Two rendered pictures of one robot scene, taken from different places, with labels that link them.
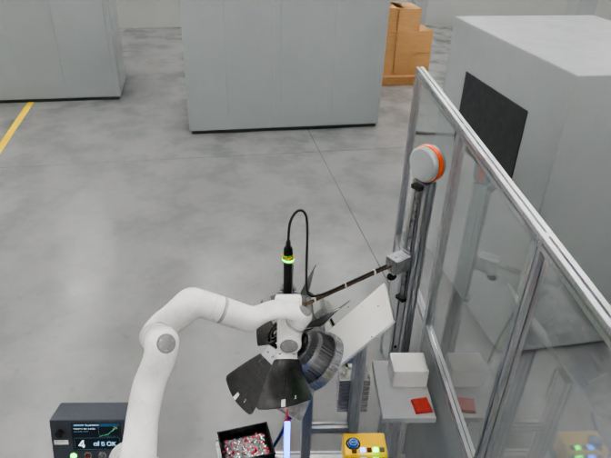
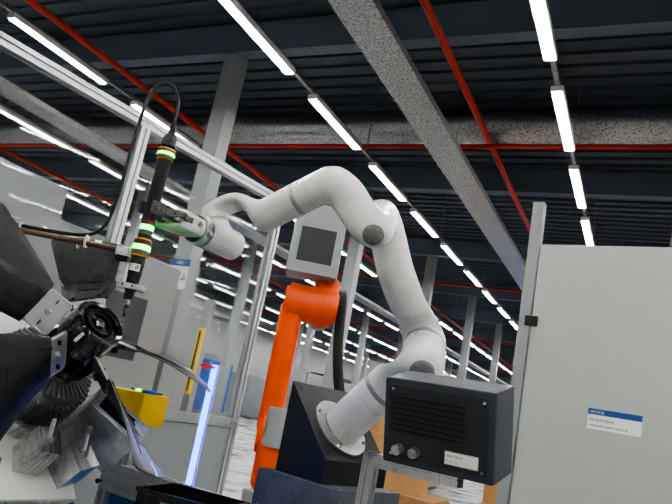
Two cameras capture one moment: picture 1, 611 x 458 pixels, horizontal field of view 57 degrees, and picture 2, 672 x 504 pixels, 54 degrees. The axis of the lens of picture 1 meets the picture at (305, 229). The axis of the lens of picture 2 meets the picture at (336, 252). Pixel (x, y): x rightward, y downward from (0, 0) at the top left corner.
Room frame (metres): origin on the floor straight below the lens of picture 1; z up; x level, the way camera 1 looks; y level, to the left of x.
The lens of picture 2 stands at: (2.70, 1.41, 1.15)
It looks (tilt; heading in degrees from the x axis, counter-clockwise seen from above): 13 degrees up; 218
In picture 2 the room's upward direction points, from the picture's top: 11 degrees clockwise
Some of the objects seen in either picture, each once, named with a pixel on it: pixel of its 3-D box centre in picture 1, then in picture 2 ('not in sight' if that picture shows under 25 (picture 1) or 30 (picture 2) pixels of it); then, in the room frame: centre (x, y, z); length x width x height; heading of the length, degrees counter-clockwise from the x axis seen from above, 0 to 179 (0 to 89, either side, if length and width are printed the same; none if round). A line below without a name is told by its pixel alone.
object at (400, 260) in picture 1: (398, 262); not in sight; (2.14, -0.43, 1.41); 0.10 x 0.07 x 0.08; 128
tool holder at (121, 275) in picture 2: not in sight; (131, 269); (1.76, 0.05, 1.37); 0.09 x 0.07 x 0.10; 128
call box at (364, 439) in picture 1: (364, 452); (135, 408); (1.41, -0.25, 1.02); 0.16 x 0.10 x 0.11; 93
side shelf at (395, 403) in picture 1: (402, 390); not in sight; (1.90, -0.48, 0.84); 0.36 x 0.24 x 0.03; 3
